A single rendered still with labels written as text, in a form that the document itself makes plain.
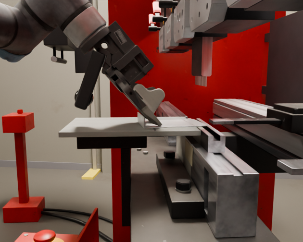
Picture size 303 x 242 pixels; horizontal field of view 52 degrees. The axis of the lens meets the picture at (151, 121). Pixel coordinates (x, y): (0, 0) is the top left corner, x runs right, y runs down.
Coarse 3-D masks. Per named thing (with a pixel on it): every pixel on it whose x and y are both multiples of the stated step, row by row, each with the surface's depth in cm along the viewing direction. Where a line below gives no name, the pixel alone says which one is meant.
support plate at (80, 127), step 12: (84, 120) 70; (96, 120) 70; (108, 120) 70; (120, 120) 70; (132, 120) 70; (60, 132) 56; (72, 132) 56; (84, 132) 56; (96, 132) 56; (108, 132) 57; (120, 132) 57; (132, 132) 57; (144, 132) 57; (156, 132) 57; (168, 132) 57; (180, 132) 57; (192, 132) 58
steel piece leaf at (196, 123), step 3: (186, 120) 69; (189, 120) 69; (192, 120) 69; (195, 120) 69; (192, 123) 64; (195, 123) 64; (198, 123) 64; (201, 123) 64; (195, 126) 62; (198, 126) 62
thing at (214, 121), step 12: (276, 108) 71; (288, 108) 66; (300, 108) 64; (216, 120) 67; (228, 120) 67; (240, 120) 67; (252, 120) 67; (264, 120) 67; (276, 120) 67; (288, 120) 64; (300, 120) 63; (300, 132) 63
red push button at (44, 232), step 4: (40, 232) 58; (44, 232) 58; (48, 232) 58; (52, 232) 58; (36, 236) 57; (40, 236) 57; (44, 236) 57; (48, 236) 57; (52, 236) 57; (36, 240) 56; (40, 240) 56; (44, 240) 56; (48, 240) 56; (52, 240) 57
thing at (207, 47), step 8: (200, 40) 61; (208, 40) 59; (192, 48) 68; (200, 48) 61; (208, 48) 59; (192, 56) 68; (200, 56) 61; (208, 56) 60; (192, 64) 68; (200, 64) 61; (208, 64) 60; (192, 72) 69; (200, 72) 61; (208, 72) 60; (200, 80) 65
